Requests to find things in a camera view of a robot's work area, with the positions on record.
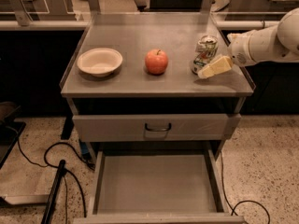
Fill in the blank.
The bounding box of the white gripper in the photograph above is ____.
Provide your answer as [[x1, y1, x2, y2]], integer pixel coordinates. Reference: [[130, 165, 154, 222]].
[[197, 31, 256, 79]]

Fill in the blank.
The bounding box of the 7up can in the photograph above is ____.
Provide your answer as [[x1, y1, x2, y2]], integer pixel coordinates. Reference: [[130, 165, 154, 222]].
[[192, 35, 218, 74]]

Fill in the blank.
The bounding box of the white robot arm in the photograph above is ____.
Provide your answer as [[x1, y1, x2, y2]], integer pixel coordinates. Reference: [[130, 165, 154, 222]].
[[197, 8, 299, 79]]

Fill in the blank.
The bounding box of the closed top drawer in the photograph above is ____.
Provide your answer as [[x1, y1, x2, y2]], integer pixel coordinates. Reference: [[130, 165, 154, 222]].
[[73, 114, 241, 142]]

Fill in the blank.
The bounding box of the grey drawer cabinet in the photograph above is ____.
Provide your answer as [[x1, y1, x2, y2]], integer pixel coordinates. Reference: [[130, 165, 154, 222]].
[[59, 12, 257, 224]]

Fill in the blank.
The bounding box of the open middle drawer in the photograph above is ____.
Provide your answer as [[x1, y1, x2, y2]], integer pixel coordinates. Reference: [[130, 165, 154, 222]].
[[74, 149, 244, 224]]

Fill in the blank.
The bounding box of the red apple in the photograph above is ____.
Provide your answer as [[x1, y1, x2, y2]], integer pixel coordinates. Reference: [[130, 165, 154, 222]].
[[145, 49, 168, 75]]

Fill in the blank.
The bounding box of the white paper bowl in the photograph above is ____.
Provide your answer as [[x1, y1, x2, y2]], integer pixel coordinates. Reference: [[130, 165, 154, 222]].
[[77, 48, 122, 77]]

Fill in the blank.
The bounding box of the black equipment base left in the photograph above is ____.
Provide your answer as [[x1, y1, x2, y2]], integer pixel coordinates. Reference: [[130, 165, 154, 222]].
[[0, 102, 25, 169]]

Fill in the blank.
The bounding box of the black bar on floor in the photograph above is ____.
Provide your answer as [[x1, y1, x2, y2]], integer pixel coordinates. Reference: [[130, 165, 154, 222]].
[[41, 160, 65, 224]]

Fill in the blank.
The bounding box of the black drawer handle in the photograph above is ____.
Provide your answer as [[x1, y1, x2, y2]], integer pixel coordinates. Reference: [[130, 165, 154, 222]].
[[144, 123, 172, 132]]

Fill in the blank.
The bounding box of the black floor cable left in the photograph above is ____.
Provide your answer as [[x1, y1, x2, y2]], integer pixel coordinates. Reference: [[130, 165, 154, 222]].
[[6, 125, 95, 224]]

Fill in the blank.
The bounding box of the white horizontal rail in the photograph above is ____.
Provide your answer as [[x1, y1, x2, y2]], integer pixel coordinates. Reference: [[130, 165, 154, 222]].
[[0, 21, 278, 31]]

